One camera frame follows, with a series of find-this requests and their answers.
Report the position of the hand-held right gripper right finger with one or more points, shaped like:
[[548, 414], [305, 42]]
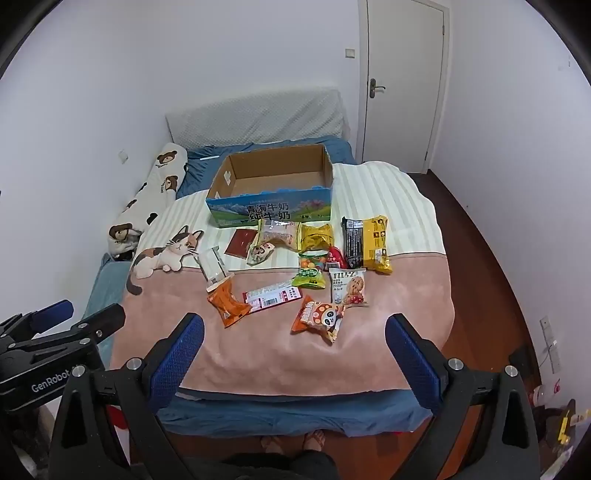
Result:
[[414, 364]]

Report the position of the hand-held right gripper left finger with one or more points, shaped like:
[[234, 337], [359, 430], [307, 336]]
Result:
[[180, 360]]

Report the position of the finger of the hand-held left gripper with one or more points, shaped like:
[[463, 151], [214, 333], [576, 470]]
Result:
[[48, 314], [104, 321]]

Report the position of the plain orange snack packet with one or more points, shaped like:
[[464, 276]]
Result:
[[227, 305]]

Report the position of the clear plastic snack packet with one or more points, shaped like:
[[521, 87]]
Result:
[[213, 266]]

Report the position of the white cookie packet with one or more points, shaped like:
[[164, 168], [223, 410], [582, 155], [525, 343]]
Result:
[[349, 287]]

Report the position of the orange panda snack packet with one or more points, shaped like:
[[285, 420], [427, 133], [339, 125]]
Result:
[[318, 318]]

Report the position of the red white packet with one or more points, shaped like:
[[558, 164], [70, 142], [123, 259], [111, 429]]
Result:
[[272, 297]]

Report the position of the large yellow black packet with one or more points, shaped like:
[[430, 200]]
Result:
[[368, 242]]

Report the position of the dark red packet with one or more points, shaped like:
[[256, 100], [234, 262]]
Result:
[[240, 242]]

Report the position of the small red snack packet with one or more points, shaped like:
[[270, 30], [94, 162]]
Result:
[[336, 258]]

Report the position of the small cartoon snack packet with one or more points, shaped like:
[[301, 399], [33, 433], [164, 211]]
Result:
[[258, 253]]

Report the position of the green candy packet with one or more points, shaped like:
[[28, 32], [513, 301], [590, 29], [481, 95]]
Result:
[[308, 271]]

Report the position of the beige bread packet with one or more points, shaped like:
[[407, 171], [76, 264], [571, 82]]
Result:
[[278, 232]]

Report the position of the gold yellow snack packet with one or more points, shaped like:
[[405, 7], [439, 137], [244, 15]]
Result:
[[316, 236]]

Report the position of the blue printed cardboard box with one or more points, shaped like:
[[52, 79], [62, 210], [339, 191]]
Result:
[[272, 210]]

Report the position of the light blue cloth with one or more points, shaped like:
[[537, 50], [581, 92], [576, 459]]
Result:
[[99, 288]]

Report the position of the blue bedsheet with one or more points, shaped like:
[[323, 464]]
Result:
[[286, 413]]

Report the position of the person's left foot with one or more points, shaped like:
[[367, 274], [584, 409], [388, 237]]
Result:
[[272, 444]]

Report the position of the person's foot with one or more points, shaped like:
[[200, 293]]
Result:
[[314, 441], [272, 444]]

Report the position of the person's right foot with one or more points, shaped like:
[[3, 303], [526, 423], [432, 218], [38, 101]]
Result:
[[314, 441]]

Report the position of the bear print long pillow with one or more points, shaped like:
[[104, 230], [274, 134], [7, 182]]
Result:
[[152, 194]]

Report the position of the white power strip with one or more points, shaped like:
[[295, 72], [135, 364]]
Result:
[[550, 344]]

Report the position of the person's dark trousers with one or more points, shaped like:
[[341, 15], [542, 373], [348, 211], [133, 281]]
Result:
[[277, 467]]

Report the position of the white door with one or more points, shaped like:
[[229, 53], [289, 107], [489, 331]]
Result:
[[404, 78]]

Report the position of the white light switch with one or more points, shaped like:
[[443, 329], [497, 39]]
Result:
[[350, 52]]

